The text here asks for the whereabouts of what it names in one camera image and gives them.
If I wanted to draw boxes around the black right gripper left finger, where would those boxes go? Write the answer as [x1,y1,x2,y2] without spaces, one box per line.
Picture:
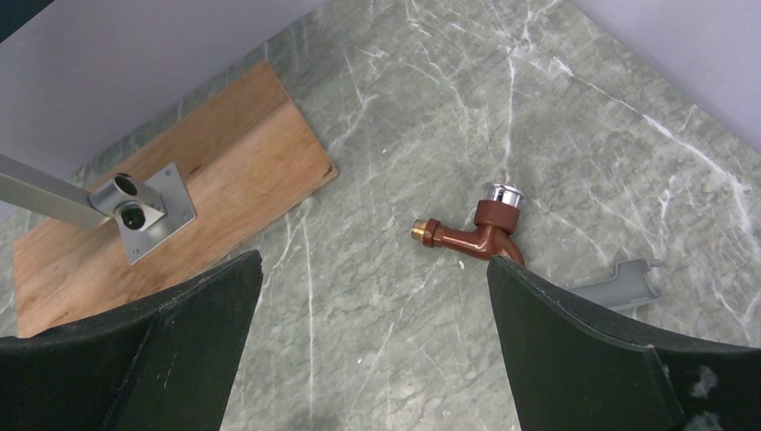
[1,251,263,430]

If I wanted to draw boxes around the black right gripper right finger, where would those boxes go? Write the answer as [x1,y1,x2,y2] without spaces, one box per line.
[487,257,760,430]

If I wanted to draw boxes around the grey flat strip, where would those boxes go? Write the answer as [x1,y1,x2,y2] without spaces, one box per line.
[568,258,662,312]

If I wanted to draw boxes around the wooden base board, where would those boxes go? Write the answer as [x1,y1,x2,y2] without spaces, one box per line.
[13,62,337,338]

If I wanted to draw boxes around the dark teal rack device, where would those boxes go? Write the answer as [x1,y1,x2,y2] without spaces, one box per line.
[0,0,53,42]

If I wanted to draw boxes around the metal stand post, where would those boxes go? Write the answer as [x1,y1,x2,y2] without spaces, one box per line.
[1,155,197,265]

